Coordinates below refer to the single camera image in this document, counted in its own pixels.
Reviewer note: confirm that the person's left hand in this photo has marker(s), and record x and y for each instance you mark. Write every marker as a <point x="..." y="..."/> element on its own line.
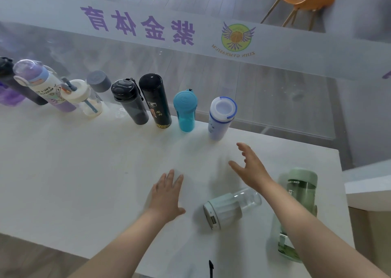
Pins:
<point x="166" y="198"/>

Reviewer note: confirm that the person's right hand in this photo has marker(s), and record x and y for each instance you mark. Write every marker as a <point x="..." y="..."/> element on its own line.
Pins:
<point x="253" y="171"/>

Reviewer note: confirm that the clear bottle with beige lid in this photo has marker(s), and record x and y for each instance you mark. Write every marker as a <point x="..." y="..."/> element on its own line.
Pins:
<point x="226" y="210"/>

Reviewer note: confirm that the green Xingzi bottle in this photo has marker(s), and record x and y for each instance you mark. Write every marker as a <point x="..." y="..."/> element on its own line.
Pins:
<point x="302" y="189"/>

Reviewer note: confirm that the lavender bottle with white lid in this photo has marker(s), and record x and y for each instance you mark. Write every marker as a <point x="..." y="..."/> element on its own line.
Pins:
<point x="220" y="119"/>

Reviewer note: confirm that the teal plastic bottle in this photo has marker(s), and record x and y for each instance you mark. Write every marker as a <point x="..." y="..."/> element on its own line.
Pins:
<point x="185" y="110"/>

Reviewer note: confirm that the tall black thermos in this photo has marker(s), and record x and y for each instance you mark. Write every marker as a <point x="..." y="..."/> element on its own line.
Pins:
<point x="154" y="97"/>

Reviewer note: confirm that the clear cup with cream lid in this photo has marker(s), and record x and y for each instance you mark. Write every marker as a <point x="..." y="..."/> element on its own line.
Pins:
<point x="79" y="97"/>

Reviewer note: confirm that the clear bottle with grey cap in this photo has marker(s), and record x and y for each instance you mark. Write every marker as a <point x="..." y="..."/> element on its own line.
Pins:
<point x="99" y="81"/>

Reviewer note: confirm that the purple-lid printed white bottle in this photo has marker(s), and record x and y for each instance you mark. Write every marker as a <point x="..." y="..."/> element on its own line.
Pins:
<point x="39" y="82"/>

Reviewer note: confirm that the dark grey flip-top bottle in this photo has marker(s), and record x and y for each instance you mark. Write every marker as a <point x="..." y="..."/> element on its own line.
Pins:
<point x="15" y="82"/>

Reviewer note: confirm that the person's left forearm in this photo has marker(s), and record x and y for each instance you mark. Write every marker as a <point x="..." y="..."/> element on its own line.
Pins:
<point x="122" y="247"/>

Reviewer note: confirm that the person's right forearm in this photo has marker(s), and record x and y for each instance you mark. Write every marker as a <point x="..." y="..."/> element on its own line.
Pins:
<point x="314" y="235"/>

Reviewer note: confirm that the white table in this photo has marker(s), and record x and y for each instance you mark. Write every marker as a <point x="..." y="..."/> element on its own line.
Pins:
<point x="91" y="165"/>

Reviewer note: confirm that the white ledge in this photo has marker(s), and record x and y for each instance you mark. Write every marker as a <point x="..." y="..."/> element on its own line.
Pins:
<point x="366" y="186"/>

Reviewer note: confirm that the frosted band with purple print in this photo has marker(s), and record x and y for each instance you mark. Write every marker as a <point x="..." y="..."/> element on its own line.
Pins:
<point x="290" y="49"/>

